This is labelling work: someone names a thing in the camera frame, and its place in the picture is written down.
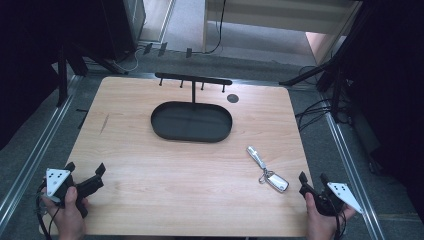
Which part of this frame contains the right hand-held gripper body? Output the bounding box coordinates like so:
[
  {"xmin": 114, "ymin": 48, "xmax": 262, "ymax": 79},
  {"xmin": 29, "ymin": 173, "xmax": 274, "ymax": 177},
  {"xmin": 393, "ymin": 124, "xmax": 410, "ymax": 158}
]
[{"xmin": 298, "ymin": 181, "xmax": 364, "ymax": 217}]

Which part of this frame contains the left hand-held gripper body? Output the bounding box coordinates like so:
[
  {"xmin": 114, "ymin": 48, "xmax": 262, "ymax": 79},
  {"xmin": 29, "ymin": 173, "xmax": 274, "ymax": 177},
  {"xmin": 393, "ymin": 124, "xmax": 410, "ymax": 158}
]
[{"xmin": 44, "ymin": 168, "xmax": 105, "ymax": 219}]

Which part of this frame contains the silver car key with keychain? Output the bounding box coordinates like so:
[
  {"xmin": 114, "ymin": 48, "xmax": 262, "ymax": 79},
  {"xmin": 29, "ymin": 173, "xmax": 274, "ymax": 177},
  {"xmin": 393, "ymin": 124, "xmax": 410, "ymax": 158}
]
[{"xmin": 246, "ymin": 145, "xmax": 291, "ymax": 194}]

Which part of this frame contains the black key rack with tray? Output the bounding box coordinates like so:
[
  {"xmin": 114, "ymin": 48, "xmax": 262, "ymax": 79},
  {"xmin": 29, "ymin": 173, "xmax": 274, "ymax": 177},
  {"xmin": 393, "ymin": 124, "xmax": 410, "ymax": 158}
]
[{"xmin": 150, "ymin": 71, "xmax": 234, "ymax": 144}]

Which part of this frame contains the person's right hand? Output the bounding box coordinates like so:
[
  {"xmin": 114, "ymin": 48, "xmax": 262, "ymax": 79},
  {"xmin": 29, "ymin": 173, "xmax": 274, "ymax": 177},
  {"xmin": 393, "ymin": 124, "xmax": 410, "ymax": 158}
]
[{"xmin": 304, "ymin": 192, "xmax": 356, "ymax": 240}]

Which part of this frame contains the person's left hand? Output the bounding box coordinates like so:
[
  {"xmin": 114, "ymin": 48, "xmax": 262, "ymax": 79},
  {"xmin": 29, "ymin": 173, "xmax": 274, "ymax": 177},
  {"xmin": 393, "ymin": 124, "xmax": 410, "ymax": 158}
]
[{"xmin": 41, "ymin": 186, "xmax": 90, "ymax": 240}]

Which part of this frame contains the black metal stand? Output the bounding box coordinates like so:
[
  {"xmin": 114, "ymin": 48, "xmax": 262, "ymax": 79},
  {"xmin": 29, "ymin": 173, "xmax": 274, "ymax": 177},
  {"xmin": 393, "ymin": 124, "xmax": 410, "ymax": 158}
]
[
  {"xmin": 278, "ymin": 0, "xmax": 369, "ymax": 123},
  {"xmin": 54, "ymin": 41, "xmax": 129, "ymax": 108}
]

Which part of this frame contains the dark curtain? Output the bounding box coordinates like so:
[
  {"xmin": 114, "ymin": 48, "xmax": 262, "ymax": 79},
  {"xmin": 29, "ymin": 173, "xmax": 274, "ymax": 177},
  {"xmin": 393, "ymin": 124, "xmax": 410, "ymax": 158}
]
[
  {"xmin": 0, "ymin": 0, "xmax": 103, "ymax": 152},
  {"xmin": 346, "ymin": 0, "xmax": 424, "ymax": 223}
]

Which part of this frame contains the black cabinet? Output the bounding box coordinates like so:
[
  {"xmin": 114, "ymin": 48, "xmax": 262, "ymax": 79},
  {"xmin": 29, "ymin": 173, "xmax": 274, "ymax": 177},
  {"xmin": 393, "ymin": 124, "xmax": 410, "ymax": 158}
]
[{"xmin": 99, "ymin": 0, "xmax": 147, "ymax": 62}]

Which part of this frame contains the white desk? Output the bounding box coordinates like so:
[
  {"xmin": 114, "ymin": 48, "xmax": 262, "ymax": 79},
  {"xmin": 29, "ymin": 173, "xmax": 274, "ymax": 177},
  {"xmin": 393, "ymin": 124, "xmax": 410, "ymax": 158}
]
[{"xmin": 202, "ymin": 0, "xmax": 364, "ymax": 66}]

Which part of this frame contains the aluminium floor rail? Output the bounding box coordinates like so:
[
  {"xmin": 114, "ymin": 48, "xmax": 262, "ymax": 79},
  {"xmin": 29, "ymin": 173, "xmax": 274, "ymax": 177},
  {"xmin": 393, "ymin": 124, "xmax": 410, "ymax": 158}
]
[
  {"xmin": 319, "ymin": 92, "xmax": 387, "ymax": 240},
  {"xmin": 0, "ymin": 74, "xmax": 83, "ymax": 232}
]

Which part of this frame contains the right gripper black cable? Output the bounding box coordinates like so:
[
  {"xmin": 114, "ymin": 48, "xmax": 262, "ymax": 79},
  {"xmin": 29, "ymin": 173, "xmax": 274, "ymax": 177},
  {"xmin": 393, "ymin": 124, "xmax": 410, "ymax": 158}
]
[{"xmin": 333, "ymin": 206, "xmax": 348, "ymax": 240}]

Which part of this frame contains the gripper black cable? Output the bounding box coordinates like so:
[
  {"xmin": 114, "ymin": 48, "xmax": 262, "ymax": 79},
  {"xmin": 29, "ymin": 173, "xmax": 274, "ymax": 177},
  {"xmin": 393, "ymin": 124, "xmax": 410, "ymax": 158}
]
[
  {"xmin": 34, "ymin": 181, "xmax": 55, "ymax": 240},
  {"xmin": 333, "ymin": 206, "xmax": 348, "ymax": 240}
]

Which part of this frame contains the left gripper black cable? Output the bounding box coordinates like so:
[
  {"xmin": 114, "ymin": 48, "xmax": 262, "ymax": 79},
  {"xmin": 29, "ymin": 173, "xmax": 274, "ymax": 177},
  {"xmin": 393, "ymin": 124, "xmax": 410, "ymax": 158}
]
[{"xmin": 34, "ymin": 181, "xmax": 55, "ymax": 240}]

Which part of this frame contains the bundle of black floor cables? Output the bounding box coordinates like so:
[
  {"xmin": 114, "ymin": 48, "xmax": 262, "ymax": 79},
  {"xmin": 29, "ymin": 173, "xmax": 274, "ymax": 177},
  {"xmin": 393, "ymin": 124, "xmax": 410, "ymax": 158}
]
[{"xmin": 294, "ymin": 97, "xmax": 352, "ymax": 133}]

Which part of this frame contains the white floor cable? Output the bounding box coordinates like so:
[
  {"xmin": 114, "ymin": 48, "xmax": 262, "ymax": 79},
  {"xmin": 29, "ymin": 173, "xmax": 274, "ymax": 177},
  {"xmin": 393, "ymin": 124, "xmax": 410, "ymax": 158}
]
[{"xmin": 111, "ymin": 46, "xmax": 145, "ymax": 73}]

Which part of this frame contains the black hanging cable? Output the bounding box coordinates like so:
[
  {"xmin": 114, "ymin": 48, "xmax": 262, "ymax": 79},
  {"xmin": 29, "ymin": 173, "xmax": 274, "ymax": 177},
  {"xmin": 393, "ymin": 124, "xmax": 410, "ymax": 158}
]
[{"xmin": 202, "ymin": 0, "xmax": 228, "ymax": 55}]

